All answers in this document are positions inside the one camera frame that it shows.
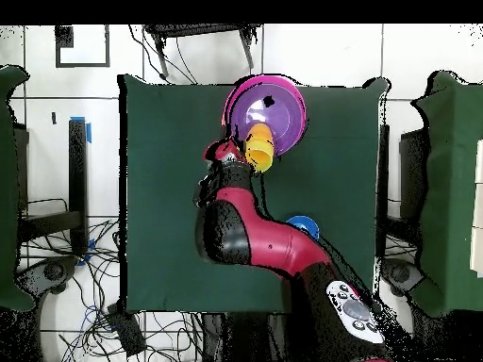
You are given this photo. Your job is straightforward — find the yellow plastic cup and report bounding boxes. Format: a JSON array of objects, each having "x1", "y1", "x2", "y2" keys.
[{"x1": 244, "y1": 138, "x2": 275, "y2": 173}]

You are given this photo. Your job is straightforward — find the orange plastic cup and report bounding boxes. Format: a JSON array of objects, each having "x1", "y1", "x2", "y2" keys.
[{"x1": 244, "y1": 122, "x2": 274, "y2": 142}]

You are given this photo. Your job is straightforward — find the large pink plastic bowl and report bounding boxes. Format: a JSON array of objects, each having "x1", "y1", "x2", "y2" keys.
[{"x1": 222, "y1": 74, "x2": 308, "y2": 137}]

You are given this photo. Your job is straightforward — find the purple plastic bowl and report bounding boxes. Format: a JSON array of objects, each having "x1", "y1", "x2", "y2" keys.
[{"x1": 229, "y1": 83, "x2": 308, "y2": 158}]

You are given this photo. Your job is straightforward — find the small blue plastic bowl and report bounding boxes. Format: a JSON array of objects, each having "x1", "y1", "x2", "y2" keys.
[{"x1": 285, "y1": 215, "x2": 321, "y2": 240}]

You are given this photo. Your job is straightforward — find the dark green table cloth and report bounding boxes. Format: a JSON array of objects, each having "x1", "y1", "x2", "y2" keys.
[{"x1": 117, "y1": 72, "x2": 391, "y2": 317}]

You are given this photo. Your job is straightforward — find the black metal stand legs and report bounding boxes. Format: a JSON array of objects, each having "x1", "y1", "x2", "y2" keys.
[{"x1": 144, "y1": 24, "x2": 263, "y2": 80}]

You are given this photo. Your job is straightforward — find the blue tape strip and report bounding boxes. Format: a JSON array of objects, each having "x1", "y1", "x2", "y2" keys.
[
  {"x1": 76, "y1": 238, "x2": 96, "y2": 267},
  {"x1": 69, "y1": 116, "x2": 92, "y2": 144}
]

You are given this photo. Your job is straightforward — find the black metal floor stand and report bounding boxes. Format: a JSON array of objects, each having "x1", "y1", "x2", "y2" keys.
[
  {"x1": 399, "y1": 129, "x2": 429, "y2": 223},
  {"x1": 18, "y1": 118, "x2": 89, "y2": 257}
]

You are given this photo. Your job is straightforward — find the black power box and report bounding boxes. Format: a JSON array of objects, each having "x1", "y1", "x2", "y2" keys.
[{"x1": 107, "y1": 303, "x2": 147, "y2": 357}]

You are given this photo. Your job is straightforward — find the black office chair base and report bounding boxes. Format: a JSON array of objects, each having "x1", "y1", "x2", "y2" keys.
[
  {"x1": 16, "y1": 255, "x2": 80, "y2": 295},
  {"x1": 380, "y1": 257, "x2": 425, "y2": 297}
]

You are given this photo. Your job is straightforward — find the green cloth covered table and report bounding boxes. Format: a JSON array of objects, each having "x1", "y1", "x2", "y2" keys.
[
  {"x1": 410, "y1": 71, "x2": 483, "y2": 318},
  {"x1": 0, "y1": 65, "x2": 35, "y2": 312}
]

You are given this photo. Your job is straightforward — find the tangle of cables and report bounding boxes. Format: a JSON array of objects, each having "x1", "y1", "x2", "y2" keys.
[{"x1": 22, "y1": 197, "x2": 205, "y2": 362}]

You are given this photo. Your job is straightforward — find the black square frame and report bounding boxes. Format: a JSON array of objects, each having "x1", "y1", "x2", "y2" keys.
[{"x1": 55, "y1": 24, "x2": 111, "y2": 69}]

